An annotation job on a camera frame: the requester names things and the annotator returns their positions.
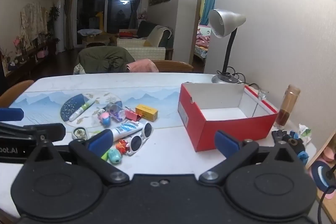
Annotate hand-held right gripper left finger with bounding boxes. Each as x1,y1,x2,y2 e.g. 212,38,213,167
25,130,130,185

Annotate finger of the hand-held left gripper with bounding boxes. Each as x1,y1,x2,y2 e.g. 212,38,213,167
0,122,66,142
0,108,25,122

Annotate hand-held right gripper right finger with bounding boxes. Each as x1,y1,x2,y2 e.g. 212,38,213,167
199,130,306,185

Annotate red cardboard box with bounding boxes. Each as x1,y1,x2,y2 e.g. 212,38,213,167
178,82,279,152

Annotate green pen with teal sharpener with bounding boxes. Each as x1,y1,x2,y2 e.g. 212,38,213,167
101,148,122,165

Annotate small orange toy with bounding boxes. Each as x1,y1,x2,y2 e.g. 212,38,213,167
115,139,130,153

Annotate pink blue pig toy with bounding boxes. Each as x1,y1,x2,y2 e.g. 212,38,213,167
98,109,112,127

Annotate round silver tin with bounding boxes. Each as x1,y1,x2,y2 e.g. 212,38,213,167
72,127,88,141

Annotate white blue toothpaste tube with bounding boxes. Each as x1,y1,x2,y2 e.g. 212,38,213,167
109,120,143,142

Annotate clear jar with silver lid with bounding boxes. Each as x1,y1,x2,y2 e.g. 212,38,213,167
106,102,126,121

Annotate pink binder clip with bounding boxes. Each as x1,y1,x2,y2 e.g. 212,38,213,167
125,106,142,122

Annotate small yellow box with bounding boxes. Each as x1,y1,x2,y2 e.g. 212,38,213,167
135,104,159,122

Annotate wooden chair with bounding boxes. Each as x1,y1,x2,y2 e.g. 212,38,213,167
0,80,35,107
151,60,195,73

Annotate white sunglasses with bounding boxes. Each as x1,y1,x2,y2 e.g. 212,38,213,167
126,122,153,156

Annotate green white marker pen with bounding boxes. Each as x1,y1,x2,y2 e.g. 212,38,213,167
71,101,95,121

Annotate black fingerless glove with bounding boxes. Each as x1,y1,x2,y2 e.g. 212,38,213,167
271,130,292,144

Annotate small clear drinking glass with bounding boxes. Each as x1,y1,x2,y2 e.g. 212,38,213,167
256,88,269,103

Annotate low wooden cabinet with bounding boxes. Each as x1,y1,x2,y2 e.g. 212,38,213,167
0,39,59,80

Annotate glass bottle with brown liquid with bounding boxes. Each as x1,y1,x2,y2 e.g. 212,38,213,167
274,84,300,129

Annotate black toy with blue parts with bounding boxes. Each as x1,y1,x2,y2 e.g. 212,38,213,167
287,137,310,165

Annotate crumpled paper wrapper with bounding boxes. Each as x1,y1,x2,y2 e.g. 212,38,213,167
299,124,313,144

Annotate pink cloth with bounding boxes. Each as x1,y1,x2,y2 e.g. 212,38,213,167
126,59,159,73

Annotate floral hanging garment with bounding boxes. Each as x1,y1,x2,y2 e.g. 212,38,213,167
20,2,48,42

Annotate blue round object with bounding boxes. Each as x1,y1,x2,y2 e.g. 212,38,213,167
311,161,332,188

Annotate cream green sofa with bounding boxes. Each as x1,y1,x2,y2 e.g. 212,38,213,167
117,21,174,60

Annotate white standing air conditioner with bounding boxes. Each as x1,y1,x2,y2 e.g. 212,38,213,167
54,0,67,52

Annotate wooden coffee table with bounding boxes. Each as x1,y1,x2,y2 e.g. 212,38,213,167
81,34,109,46

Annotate bed with pink bedding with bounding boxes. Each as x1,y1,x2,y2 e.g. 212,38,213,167
194,26,212,59

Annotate pink object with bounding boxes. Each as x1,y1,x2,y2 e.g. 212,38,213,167
323,147,336,161

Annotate green house plant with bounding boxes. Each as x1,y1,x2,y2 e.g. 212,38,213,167
48,6,60,38

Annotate brown curtain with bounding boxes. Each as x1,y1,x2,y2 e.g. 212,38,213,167
130,0,146,28
63,0,77,50

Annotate yellow giraffe toy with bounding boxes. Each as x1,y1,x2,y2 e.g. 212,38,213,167
95,11,111,38

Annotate cream throw blanket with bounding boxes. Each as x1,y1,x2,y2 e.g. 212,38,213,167
144,25,169,47

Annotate silver desk lamp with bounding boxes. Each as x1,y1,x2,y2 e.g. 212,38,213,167
209,9,246,84

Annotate glass balcony door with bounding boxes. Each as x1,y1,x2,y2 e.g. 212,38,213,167
73,0,137,47

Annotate blue curtain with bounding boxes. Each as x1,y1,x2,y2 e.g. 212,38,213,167
199,0,217,26

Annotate black lamp cable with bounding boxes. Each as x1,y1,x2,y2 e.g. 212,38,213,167
226,66,261,90

